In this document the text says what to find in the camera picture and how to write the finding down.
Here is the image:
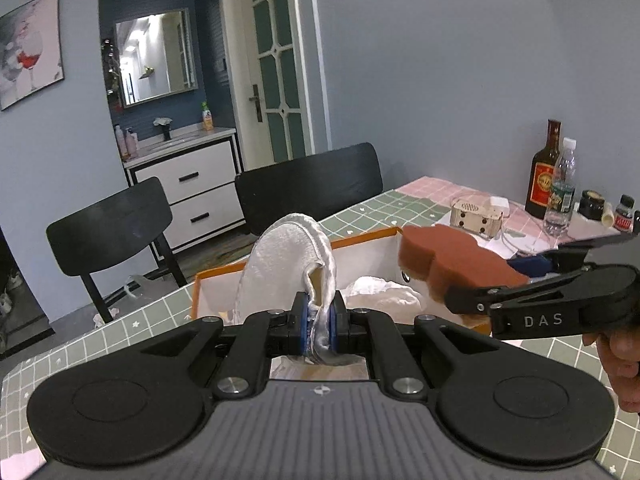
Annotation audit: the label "small wooden box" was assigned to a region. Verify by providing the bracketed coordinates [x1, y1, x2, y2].
[450, 196, 504, 239]

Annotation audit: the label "white crumpled cloth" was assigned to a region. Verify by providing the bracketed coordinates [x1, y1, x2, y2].
[342, 275, 423, 316]

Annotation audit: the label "clear water bottle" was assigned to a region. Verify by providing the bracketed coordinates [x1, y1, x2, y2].
[543, 137, 577, 237]

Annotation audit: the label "wine glass wall picture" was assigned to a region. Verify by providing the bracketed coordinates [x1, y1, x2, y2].
[0, 0, 66, 112]

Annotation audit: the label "crumpled white paper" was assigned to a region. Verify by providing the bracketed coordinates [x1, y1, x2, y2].
[92, 305, 121, 329]

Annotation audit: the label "white drawer cabinet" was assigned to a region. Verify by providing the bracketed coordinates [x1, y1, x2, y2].
[122, 127, 246, 256]

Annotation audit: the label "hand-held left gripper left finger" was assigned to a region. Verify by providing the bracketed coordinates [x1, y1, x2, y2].
[135, 290, 311, 399]

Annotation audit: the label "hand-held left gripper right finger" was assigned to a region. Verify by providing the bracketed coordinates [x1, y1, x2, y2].
[327, 290, 507, 399]

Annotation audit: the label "black curved-back chair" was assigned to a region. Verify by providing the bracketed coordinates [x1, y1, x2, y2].
[46, 176, 188, 324]

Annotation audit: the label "white door with glass panes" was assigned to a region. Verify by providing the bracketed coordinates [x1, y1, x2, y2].
[218, 0, 332, 171]

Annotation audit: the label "person's right hand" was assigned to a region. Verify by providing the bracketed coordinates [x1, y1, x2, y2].
[581, 320, 640, 414]

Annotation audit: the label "brown sponge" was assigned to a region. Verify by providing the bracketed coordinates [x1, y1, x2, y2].
[397, 225, 531, 307]

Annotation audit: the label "dark decorative branches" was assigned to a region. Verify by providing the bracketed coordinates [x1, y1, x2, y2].
[101, 37, 125, 114]

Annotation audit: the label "brown liquor bottle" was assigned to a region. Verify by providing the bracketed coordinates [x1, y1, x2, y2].
[525, 119, 563, 220]

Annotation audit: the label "green pink checked tablecloth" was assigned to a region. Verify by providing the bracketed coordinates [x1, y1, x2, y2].
[0, 176, 640, 480]

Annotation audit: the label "thin white cable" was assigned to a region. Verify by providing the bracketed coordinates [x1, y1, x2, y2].
[500, 210, 553, 257]

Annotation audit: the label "black wide-back chair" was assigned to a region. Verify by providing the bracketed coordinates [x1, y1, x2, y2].
[234, 142, 385, 239]

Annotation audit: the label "framed wall mirror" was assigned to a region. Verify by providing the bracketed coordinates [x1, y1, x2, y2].
[114, 7, 200, 109]

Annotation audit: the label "orange-rimmed white storage box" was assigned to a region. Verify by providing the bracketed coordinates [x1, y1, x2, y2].
[191, 226, 493, 381]

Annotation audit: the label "small dark ink bottle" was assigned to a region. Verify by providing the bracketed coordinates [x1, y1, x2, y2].
[615, 195, 635, 233]

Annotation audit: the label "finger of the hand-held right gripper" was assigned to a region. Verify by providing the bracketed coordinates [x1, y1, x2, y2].
[444, 266, 597, 315]
[507, 232, 640, 279]

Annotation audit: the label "black jar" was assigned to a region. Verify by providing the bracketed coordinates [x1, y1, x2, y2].
[579, 190, 606, 221]

